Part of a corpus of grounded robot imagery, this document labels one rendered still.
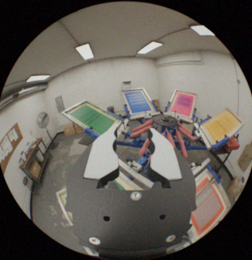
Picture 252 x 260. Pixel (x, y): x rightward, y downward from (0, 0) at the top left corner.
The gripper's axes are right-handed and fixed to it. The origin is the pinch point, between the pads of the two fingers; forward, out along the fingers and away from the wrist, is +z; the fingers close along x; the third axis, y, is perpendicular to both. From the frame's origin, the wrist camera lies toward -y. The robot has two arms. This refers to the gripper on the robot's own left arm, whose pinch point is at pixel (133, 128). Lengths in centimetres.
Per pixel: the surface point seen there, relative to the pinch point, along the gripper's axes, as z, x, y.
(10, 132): 18, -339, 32
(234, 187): -55, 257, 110
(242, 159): -10, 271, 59
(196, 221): -33, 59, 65
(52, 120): 293, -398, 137
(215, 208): -34, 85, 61
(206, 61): 172, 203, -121
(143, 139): 82, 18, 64
